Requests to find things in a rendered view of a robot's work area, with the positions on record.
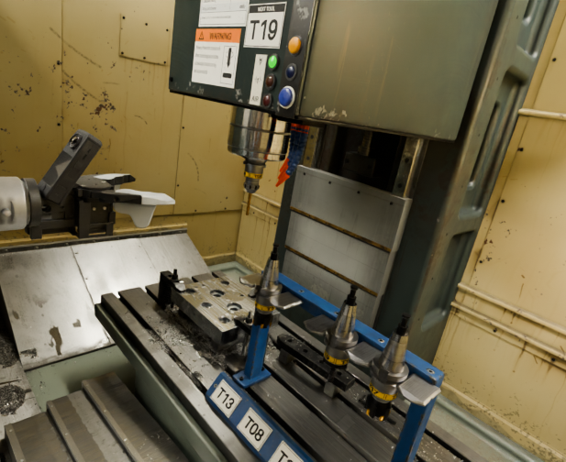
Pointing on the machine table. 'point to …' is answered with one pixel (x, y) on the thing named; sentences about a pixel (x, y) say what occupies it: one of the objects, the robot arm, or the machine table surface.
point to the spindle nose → (258, 135)
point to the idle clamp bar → (342, 380)
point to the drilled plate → (227, 333)
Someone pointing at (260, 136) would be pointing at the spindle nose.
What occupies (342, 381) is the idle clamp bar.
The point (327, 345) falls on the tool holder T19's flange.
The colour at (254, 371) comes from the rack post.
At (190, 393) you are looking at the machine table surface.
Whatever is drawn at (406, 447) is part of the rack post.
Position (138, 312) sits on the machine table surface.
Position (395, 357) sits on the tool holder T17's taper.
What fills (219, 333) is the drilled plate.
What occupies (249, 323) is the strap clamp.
